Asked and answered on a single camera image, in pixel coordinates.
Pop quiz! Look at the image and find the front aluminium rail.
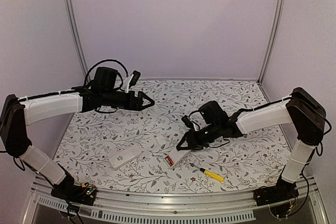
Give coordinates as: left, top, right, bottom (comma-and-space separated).
22, 176, 331, 223

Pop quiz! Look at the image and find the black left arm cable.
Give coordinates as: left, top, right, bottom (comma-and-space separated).
83, 59, 130, 88

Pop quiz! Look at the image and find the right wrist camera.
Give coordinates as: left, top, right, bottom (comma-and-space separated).
182, 115, 195, 130

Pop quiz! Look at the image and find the left aluminium frame post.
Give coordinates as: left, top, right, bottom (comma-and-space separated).
64, 0, 89, 78

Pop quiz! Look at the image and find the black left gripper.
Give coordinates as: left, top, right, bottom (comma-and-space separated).
101, 89, 155, 111

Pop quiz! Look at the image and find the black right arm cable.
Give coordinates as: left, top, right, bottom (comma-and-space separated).
187, 110, 205, 130

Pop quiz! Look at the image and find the floral patterned table mat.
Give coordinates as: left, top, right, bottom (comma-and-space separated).
54, 80, 290, 194

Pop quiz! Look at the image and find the white remote control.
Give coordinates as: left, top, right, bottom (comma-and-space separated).
164, 147, 190, 168

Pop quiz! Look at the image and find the aluminium frame post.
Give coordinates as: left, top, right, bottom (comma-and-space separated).
64, 0, 89, 78
257, 0, 285, 85

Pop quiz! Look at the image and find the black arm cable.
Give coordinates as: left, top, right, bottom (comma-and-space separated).
187, 110, 205, 130
83, 59, 130, 88

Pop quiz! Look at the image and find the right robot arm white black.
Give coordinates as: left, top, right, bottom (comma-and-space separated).
176, 87, 328, 201

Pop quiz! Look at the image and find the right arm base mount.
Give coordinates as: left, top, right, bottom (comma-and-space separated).
253, 186, 299, 206

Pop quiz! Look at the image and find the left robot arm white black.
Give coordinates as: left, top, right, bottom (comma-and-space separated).
1, 67, 155, 200

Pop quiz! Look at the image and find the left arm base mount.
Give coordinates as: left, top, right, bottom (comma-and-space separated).
51, 182, 97, 206

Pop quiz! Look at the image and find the red gold battery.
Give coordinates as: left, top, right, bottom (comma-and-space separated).
165, 156, 173, 167

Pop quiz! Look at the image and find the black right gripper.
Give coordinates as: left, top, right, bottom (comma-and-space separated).
176, 122, 221, 151

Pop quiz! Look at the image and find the white battery cover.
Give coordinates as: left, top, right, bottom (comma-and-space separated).
155, 136, 166, 148

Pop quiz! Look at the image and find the white remote with green logo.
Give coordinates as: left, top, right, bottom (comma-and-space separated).
109, 145, 142, 169

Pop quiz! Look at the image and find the gold black battery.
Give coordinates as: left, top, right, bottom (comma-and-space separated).
166, 156, 174, 166

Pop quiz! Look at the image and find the yellow handled screwdriver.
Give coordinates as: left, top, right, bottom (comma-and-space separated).
193, 165, 224, 183

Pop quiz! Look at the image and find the right aluminium frame post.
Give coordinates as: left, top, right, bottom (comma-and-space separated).
257, 0, 285, 85

